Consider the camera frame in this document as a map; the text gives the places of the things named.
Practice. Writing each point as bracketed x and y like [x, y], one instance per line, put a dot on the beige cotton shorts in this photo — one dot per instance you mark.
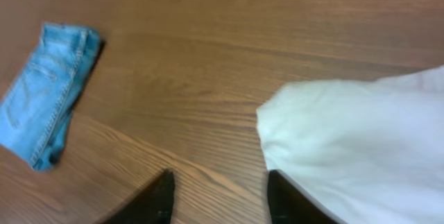
[365, 152]

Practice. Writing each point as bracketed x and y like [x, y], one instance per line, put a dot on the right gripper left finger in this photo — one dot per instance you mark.
[154, 204]

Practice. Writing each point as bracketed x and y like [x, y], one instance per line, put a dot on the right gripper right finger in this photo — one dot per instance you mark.
[291, 205]

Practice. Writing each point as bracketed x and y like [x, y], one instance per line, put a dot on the folded blue denim jeans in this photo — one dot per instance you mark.
[37, 109]

